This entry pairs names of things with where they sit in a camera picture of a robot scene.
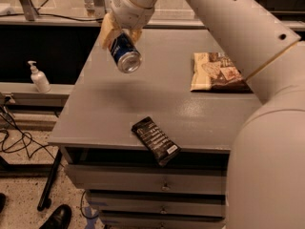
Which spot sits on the metal frame post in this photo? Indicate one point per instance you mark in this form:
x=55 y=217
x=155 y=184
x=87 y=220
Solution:
x=99 y=8
x=29 y=10

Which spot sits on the top grey drawer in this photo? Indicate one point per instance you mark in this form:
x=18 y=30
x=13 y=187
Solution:
x=136 y=179

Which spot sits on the bottom grey drawer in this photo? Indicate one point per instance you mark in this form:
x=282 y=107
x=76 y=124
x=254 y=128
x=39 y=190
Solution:
x=155 y=221

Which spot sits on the black metal stand leg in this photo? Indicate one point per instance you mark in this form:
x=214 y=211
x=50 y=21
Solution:
x=45 y=201

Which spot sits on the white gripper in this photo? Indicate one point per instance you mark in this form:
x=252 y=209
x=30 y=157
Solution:
x=128 y=12

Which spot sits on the black shoe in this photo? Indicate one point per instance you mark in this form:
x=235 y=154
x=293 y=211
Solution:
x=59 y=219

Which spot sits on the grey drawer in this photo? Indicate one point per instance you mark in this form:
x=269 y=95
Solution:
x=155 y=221
x=136 y=179
x=157 y=203

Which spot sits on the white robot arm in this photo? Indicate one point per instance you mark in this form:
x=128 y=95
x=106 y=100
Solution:
x=266 y=171

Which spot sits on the middle metal frame post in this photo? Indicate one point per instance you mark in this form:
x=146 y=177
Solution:
x=99 y=8

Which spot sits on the blue pepsi can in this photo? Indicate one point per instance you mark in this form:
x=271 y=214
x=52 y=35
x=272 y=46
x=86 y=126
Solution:
x=124 y=53

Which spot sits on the white pump bottle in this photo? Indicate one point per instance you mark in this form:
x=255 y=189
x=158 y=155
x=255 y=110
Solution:
x=38 y=78

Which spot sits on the middle grey drawer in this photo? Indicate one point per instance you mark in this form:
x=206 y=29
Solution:
x=157 y=203

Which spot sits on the brown chip bag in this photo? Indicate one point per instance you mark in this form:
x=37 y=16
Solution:
x=215 y=72

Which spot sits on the grey drawer cabinet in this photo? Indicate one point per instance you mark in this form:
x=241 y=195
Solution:
x=95 y=127

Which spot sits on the left metal frame post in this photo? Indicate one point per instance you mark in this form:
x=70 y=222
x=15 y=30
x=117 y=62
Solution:
x=29 y=10

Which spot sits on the black snack bar wrapper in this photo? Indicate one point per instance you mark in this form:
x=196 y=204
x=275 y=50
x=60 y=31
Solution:
x=156 y=141

